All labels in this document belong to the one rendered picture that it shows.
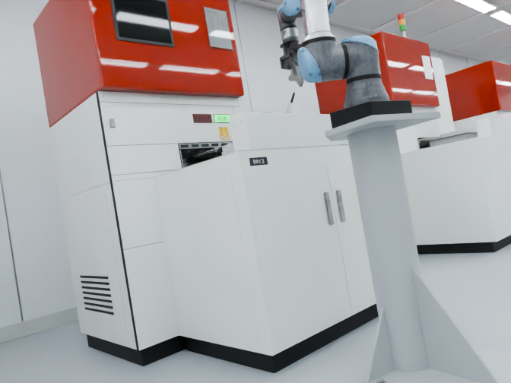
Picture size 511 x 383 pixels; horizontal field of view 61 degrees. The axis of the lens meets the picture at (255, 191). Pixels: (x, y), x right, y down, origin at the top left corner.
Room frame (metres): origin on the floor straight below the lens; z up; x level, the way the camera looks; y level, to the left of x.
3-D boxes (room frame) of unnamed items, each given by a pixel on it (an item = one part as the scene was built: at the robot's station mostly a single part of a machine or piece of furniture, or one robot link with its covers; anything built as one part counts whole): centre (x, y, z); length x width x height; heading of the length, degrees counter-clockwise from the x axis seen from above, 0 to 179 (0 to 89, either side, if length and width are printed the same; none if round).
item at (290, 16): (1.80, -0.29, 1.40); 0.11 x 0.11 x 0.08; 5
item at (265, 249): (2.10, -0.11, 0.41); 0.96 x 0.64 x 0.82; 132
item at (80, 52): (2.39, 0.52, 1.52); 0.81 x 0.75 x 0.60; 132
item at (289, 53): (1.91, -0.26, 1.25); 0.09 x 0.08 x 0.12; 42
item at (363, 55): (1.46, -0.42, 1.05); 0.13 x 0.12 x 0.14; 95
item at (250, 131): (1.81, -0.18, 0.89); 0.55 x 0.09 x 0.14; 132
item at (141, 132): (2.16, 0.31, 1.02); 0.81 x 0.03 x 0.40; 132
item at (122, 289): (2.41, 0.54, 0.41); 0.82 x 0.70 x 0.82; 132
